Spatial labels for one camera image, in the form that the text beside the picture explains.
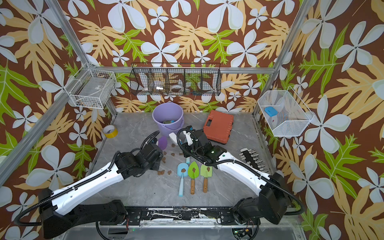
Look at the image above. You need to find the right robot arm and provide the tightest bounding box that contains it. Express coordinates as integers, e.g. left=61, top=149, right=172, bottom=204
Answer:
left=170, top=127, right=307, bottom=225

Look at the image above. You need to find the purple plastic bucket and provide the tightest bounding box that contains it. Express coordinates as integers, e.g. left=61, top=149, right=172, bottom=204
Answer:
left=152, top=102, right=185, bottom=137

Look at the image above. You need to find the black wire basket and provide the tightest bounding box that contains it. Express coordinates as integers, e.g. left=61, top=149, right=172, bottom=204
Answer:
left=129, top=63, right=222, bottom=96

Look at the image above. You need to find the white wire basket left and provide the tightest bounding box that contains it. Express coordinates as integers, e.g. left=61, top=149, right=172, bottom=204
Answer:
left=65, top=64, right=117, bottom=109

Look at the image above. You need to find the white brush blue handle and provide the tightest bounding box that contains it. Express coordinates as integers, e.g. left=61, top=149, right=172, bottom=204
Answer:
left=169, top=133, right=178, bottom=145

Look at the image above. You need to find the white wire basket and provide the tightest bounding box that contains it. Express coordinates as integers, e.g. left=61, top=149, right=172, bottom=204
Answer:
left=65, top=64, right=117, bottom=109
left=258, top=88, right=315, bottom=138

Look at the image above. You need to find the blue object in basket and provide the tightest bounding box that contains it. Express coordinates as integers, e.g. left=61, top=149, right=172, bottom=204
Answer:
left=264, top=106, right=278, bottom=117

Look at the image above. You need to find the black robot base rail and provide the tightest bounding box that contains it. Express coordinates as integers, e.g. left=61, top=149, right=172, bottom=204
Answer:
left=100, top=206, right=262, bottom=226

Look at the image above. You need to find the white wire basket right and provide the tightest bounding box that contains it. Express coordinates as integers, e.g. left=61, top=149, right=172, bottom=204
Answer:
left=258, top=88, right=315, bottom=138

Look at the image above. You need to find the black socket bit rack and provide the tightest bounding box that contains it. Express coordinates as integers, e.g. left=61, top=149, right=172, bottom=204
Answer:
left=240, top=148, right=270, bottom=174

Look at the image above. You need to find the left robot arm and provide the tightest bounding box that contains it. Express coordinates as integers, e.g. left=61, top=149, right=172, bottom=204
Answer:
left=14, top=143, right=164, bottom=239

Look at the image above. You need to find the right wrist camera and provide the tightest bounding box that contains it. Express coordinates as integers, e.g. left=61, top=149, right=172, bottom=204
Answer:
left=183, top=131, right=194, bottom=146

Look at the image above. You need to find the red plastic tool case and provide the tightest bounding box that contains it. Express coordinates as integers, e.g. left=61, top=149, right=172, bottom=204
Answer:
left=203, top=111, right=234, bottom=145

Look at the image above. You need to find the green square trowel right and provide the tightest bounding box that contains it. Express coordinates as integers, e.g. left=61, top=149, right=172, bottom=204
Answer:
left=200, top=165, right=213, bottom=193

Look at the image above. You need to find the light blue round trowel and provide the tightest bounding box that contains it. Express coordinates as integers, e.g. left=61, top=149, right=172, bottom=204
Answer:
left=177, top=163, right=189, bottom=197

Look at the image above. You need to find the green pointed trowel wooden handle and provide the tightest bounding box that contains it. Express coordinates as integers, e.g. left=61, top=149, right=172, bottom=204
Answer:
left=188, top=162, right=200, bottom=195

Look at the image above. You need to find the purple trowel pink handle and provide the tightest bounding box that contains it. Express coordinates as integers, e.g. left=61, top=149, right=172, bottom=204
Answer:
left=157, top=136, right=168, bottom=151

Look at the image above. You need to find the yellow tape roll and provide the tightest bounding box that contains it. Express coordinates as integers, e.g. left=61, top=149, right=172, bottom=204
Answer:
left=103, top=125, right=118, bottom=139

